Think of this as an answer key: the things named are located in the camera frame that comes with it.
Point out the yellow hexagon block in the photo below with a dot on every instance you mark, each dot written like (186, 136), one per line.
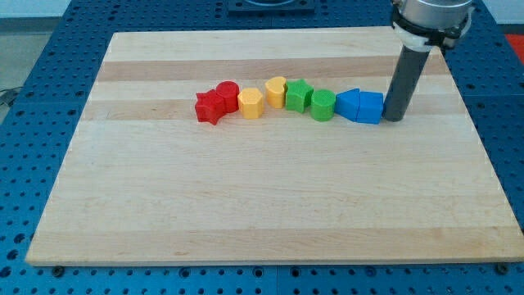
(251, 103)

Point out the green star block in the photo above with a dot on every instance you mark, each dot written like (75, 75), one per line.
(298, 95)

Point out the yellow heart block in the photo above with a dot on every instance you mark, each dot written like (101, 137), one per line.
(275, 91)

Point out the red cylinder block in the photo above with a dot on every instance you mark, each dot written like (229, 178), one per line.
(228, 91)

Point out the blue triangle block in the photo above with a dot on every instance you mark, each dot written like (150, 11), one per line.
(347, 104)

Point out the light wooden board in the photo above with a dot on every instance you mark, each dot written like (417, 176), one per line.
(143, 183)

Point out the green cylinder block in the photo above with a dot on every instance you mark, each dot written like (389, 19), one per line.
(323, 104)

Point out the red star block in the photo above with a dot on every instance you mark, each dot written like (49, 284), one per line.
(209, 107)

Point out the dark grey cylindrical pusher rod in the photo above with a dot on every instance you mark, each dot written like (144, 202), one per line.
(407, 72)

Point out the blue pentagon block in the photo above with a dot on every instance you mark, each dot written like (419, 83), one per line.
(370, 108)

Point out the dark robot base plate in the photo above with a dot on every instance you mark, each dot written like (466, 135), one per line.
(269, 6)

